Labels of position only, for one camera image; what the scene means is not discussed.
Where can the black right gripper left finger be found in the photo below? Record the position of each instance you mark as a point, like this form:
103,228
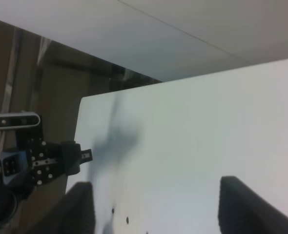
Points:
74,214

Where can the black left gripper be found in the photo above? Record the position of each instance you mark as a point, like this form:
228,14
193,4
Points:
45,159

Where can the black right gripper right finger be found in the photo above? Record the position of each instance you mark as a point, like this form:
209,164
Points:
242,211

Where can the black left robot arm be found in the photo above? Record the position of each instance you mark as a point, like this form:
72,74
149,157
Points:
16,184

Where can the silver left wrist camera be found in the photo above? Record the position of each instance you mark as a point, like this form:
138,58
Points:
14,121

